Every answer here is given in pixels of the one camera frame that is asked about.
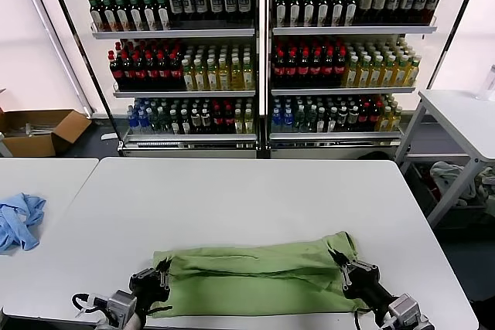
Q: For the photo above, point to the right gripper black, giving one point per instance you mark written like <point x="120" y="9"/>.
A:
<point x="365" y="287"/>

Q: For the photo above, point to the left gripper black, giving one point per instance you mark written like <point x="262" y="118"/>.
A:
<point x="149" y="289"/>

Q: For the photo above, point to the green t-shirt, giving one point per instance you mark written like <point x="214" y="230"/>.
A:
<point x="251" y="276"/>

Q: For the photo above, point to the black rounded object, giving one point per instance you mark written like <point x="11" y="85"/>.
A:
<point x="373" y="155"/>

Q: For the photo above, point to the dark grey storage bin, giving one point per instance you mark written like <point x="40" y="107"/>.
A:
<point x="460" y="213"/>

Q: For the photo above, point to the grey cloth pile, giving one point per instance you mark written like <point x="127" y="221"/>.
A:
<point x="448" y="175"/>

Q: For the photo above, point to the white paper scrap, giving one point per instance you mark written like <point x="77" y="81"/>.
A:
<point x="108" y="136"/>

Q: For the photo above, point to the small dark bottle white label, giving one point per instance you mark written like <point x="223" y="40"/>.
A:
<point x="321" y="121"/>
<point x="331" y="121"/>
<point x="175" y="123"/>
<point x="185" y="123"/>

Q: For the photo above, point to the small green-tinted water bottle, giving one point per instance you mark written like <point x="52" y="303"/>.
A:
<point x="154" y="123"/>
<point x="298" y="121"/>
<point x="310" y="121"/>

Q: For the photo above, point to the small yellow drink bottle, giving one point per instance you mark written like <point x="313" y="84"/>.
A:
<point x="395" y="121"/>
<point x="249" y="123"/>
<point x="239" y="123"/>
<point x="385" y="121"/>

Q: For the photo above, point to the small blue drink bottle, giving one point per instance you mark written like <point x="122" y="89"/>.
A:
<point x="142" y="123"/>
<point x="275" y="121"/>
<point x="287" y="121"/>
<point x="132" y="123"/>

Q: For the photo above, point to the small dark bottle grey label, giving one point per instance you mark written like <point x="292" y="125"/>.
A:
<point x="342" y="117"/>
<point x="352" y="117"/>
<point x="206" y="121"/>
<point x="195" y="121"/>

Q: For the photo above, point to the small cola bottle red cap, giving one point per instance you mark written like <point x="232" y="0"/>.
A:
<point x="363" y="117"/>
<point x="374" y="117"/>
<point x="217" y="119"/>
<point x="228" y="119"/>

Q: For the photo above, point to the crumpled light blue garment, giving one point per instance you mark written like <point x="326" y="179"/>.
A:
<point x="19" y="222"/>

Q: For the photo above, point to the grey-green cloth pile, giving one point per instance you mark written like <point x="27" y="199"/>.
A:
<point x="486" y="183"/>

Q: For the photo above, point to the open cardboard box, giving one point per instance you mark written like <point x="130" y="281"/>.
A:
<point x="31" y="146"/>

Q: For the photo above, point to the white side table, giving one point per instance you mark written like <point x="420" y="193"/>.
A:
<point x="456" y="113"/>

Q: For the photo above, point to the white tube bundle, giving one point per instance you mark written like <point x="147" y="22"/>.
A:
<point x="36" y="129"/>

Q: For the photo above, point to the grey metal shelf rack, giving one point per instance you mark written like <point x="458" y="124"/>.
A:
<point x="348" y="31"/>
<point x="174" y="34"/>

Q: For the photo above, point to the dark tea bottle leaf label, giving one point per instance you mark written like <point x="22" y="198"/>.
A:
<point x="149" y="17"/>
<point x="323" y="9"/>
<point x="351" y="9"/>
<point x="96" y="17"/>
<point x="294" y="9"/>
<point x="122" y="17"/>
<point x="135" y="17"/>
<point x="281" y="9"/>
<point x="162" y="17"/>
<point x="337" y="9"/>
<point x="308" y="9"/>
<point x="109" y="17"/>

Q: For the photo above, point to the dark bottle beige label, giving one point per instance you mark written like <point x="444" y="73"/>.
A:
<point x="365" y="1"/>
<point x="379" y="1"/>

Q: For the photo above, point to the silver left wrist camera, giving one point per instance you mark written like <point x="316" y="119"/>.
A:
<point x="121" y="305"/>

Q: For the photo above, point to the white slanted frame bar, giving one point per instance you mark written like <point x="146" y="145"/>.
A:
<point x="54" y="36"/>

